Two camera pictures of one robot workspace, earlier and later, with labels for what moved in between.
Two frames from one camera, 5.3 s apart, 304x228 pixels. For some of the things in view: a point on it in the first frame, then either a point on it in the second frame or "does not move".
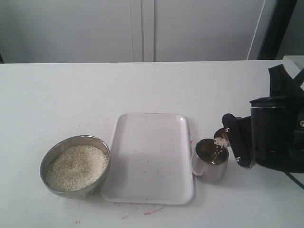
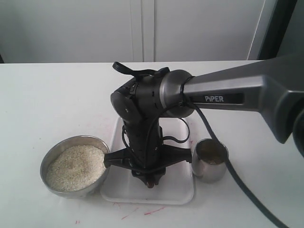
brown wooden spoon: (221, 137) -> (150, 184)
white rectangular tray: (149, 160) does not move
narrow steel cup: (210, 161) does not move
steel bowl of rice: (75, 166) does not move
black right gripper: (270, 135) -> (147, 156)
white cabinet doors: (42, 31) does not move
